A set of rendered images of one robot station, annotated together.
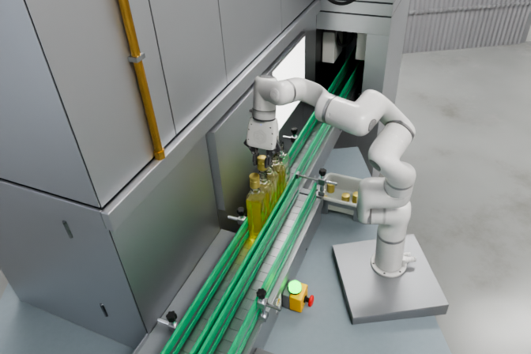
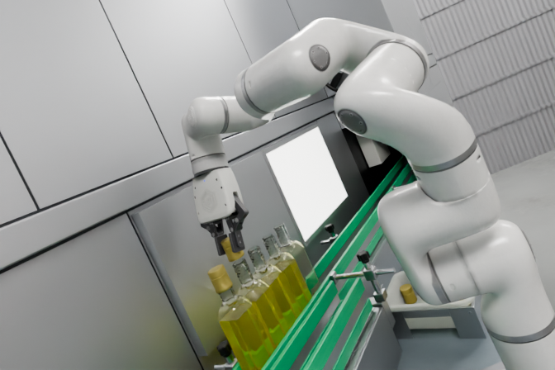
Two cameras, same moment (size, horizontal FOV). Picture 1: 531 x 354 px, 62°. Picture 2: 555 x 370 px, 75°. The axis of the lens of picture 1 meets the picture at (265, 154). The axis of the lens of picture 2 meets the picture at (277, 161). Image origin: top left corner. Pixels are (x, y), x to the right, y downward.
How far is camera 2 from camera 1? 0.91 m
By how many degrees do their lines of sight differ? 33
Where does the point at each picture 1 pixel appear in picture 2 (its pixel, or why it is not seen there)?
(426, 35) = (507, 149)
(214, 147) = (148, 238)
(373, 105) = (310, 28)
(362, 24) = not seen: hidden behind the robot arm
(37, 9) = not seen: outside the picture
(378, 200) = (421, 220)
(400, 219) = (508, 263)
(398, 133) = (381, 53)
